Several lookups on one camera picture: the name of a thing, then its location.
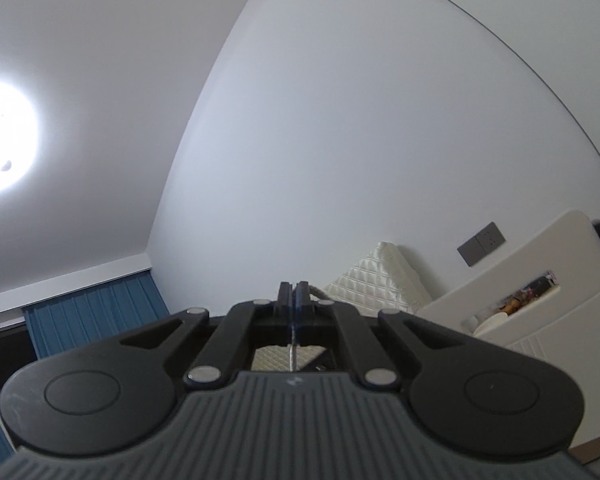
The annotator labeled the cream quilted headboard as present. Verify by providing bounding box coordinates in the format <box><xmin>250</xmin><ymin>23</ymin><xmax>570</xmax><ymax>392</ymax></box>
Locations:
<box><xmin>252</xmin><ymin>241</ymin><xmax>431</xmax><ymax>372</ymax></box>

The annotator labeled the round ceiling light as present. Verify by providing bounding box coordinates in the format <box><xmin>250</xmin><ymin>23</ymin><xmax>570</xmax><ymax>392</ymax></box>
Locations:
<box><xmin>0</xmin><ymin>80</ymin><xmax>40</xmax><ymax>198</ymax></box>

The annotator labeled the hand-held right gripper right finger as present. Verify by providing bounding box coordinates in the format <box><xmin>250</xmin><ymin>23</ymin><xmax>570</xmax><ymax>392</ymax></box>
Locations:
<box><xmin>294</xmin><ymin>281</ymin><xmax>468</xmax><ymax>389</ymax></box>

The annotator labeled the blue curtain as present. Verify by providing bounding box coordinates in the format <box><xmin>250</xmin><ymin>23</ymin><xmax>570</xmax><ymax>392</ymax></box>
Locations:
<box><xmin>0</xmin><ymin>270</ymin><xmax>171</xmax><ymax>461</ymax></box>

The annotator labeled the dark window pane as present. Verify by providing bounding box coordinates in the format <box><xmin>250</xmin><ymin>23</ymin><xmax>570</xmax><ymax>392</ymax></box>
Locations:
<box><xmin>0</xmin><ymin>325</ymin><xmax>38</xmax><ymax>396</ymax></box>

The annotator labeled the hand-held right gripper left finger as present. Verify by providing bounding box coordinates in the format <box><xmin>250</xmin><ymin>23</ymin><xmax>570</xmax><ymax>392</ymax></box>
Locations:
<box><xmin>120</xmin><ymin>282</ymin><xmax>291</xmax><ymax>387</ymax></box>

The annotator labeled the white shoelace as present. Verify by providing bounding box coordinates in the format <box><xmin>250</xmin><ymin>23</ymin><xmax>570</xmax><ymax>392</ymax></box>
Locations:
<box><xmin>287</xmin><ymin>282</ymin><xmax>327</xmax><ymax>373</ymax></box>

